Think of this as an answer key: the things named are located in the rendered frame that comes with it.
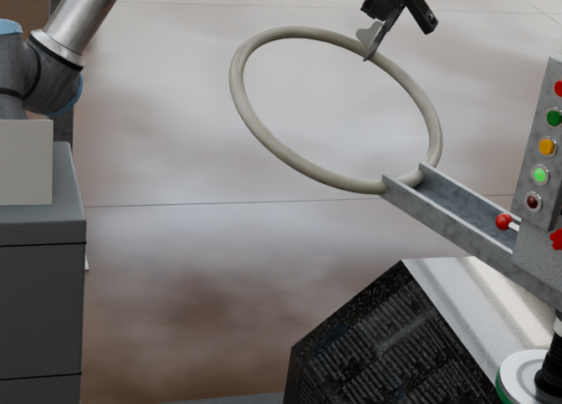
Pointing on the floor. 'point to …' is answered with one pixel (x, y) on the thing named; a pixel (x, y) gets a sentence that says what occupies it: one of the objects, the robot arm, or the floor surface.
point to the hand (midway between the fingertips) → (375, 48)
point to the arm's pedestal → (43, 292)
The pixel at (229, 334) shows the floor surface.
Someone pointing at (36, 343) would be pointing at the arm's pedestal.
